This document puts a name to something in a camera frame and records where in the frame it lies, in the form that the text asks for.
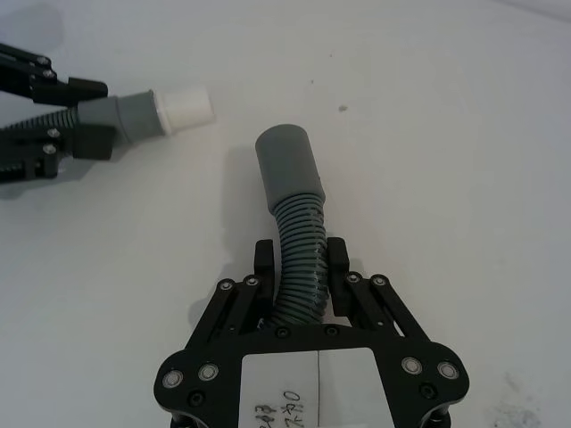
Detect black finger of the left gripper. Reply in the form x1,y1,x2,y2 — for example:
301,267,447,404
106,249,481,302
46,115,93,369
0,42,109,107
0,123,117,185

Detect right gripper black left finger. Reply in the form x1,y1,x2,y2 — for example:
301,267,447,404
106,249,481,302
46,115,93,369
191,239,275,342

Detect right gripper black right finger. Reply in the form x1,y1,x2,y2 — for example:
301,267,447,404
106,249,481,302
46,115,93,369
327,237,432,343

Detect grey hose with stepped cuff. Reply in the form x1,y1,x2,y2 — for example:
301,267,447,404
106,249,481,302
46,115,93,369
0,88,169,146

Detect white plastic pipe connector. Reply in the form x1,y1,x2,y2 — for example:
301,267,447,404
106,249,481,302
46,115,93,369
153,84,218,136

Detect grey hose with straight cuff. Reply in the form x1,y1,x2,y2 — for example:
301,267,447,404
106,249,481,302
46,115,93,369
254,123,334,327

